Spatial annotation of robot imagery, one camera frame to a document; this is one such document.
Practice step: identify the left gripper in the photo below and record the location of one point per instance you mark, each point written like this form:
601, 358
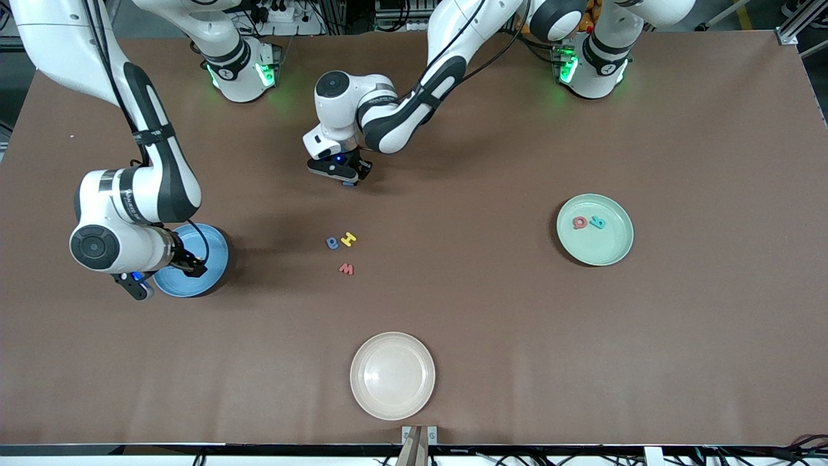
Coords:
359, 164

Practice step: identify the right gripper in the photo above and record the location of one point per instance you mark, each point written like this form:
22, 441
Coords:
183, 255

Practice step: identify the red foam letter W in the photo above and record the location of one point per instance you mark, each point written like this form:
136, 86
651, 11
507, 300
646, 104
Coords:
347, 269

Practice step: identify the red foam letter Q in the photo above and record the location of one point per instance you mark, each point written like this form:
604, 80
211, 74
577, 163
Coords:
575, 223

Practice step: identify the teal foam letter k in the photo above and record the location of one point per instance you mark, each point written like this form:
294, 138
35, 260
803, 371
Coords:
598, 223

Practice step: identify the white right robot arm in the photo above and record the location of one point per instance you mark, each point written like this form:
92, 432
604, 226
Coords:
39, 39

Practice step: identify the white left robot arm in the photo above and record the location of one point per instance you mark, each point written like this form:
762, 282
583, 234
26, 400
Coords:
336, 113

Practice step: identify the blue plate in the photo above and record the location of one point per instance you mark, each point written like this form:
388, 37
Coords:
213, 281

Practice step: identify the blue foam letter a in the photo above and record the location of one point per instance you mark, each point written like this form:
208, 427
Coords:
332, 243

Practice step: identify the white socket strip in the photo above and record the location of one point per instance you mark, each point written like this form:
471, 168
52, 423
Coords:
407, 26

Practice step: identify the white power strip with plugs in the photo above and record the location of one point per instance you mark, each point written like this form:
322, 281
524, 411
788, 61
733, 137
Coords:
284, 27

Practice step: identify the beige plate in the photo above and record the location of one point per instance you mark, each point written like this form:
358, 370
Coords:
392, 375

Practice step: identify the pale green plate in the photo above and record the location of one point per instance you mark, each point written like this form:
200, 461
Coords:
601, 249

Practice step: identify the orange packaged items pile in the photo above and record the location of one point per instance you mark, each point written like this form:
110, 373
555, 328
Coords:
587, 16

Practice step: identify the brown table cover sheet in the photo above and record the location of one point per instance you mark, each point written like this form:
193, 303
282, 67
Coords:
582, 356

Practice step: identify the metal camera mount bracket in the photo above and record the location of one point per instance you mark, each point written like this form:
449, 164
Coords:
419, 437

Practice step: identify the aluminium frame profile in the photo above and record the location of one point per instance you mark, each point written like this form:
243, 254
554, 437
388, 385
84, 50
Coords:
792, 29

